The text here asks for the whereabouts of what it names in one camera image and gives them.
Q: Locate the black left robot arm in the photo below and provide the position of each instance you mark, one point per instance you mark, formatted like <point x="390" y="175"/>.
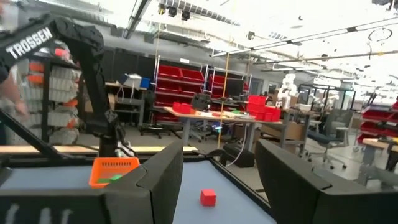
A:
<point x="90" y="77"/>

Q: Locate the small red cube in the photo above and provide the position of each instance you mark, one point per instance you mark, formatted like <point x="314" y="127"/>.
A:
<point x="208" y="198"/>

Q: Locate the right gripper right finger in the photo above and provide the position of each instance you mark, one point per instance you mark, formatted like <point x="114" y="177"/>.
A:
<point x="311" y="199"/>

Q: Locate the red storage bin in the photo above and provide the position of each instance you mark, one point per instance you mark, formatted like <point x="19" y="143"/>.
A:
<point x="257" y="100"/>
<point x="267" y="113"/>
<point x="183" y="108"/>

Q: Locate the rack with red bins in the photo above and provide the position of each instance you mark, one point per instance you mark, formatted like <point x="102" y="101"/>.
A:
<point x="180" y="74"/>
<point x="376" y="115"/>
<point x="217" y="81"/>

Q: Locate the black office chair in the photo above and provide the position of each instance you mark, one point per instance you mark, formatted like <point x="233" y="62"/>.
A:
<point x="152" y="99"/>

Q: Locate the black monitor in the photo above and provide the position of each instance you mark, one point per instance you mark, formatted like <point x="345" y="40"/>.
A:
<point x="235" y="87"/>

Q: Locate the white humanoid robot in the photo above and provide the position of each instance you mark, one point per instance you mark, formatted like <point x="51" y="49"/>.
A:
<point x="287" y="87"/>

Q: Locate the green rectangular block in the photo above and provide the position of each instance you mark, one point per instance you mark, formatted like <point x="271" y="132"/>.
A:
<point x="116" y="177"/>

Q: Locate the blue box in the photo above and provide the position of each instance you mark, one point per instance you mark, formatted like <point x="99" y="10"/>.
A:
<point x="145" y="83"/>

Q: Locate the orange plastic bin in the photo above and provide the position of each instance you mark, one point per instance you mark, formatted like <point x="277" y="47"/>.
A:
<point x="109" y="168"/>

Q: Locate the shelf with white orange bins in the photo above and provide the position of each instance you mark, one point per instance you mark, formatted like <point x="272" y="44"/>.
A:
<point x="62" y="93"/>

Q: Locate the grey office chair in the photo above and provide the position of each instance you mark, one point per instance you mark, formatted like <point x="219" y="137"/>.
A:
<point x="339" y="121"/>

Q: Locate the wooden work table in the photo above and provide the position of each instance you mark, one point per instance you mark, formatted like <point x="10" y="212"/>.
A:
<point x="202" y="115"/>

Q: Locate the white box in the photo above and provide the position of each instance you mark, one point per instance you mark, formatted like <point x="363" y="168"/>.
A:
<point x="132" y="81"/>

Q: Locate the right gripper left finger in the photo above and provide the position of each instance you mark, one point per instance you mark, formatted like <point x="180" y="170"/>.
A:
<point x="124" y="205"/>

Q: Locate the black bag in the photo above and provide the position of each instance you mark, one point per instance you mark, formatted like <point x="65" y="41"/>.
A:
<point x="201" y="102"/>

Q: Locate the person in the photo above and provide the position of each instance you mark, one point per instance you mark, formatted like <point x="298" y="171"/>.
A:
<point x="11" y="90"/>

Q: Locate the black box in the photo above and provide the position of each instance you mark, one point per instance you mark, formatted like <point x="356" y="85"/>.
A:
<point x="248" y="158"/>

